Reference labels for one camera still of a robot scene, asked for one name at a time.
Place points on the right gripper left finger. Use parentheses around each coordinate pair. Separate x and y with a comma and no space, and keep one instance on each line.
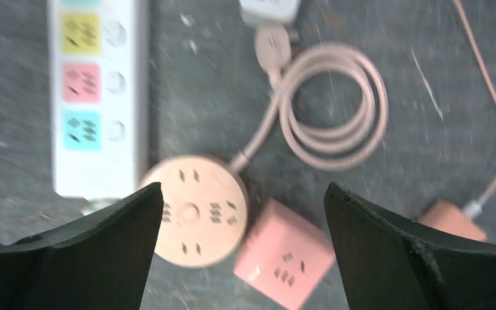
(98,261)

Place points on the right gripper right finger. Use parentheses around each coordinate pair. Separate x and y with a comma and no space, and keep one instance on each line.
(387,261)

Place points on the pink plug adapter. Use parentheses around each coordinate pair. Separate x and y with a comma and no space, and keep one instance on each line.
(284,256)

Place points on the pink round socket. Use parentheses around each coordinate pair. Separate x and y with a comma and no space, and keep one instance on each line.
(205,210)

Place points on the white long power strip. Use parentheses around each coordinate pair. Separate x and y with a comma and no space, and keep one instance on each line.
(99,96)

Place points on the white green small power strip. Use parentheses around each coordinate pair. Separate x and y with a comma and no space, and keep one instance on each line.
(269,12)

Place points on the orange square plug with cable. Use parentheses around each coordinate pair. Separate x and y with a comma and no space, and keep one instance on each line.
(446,216)

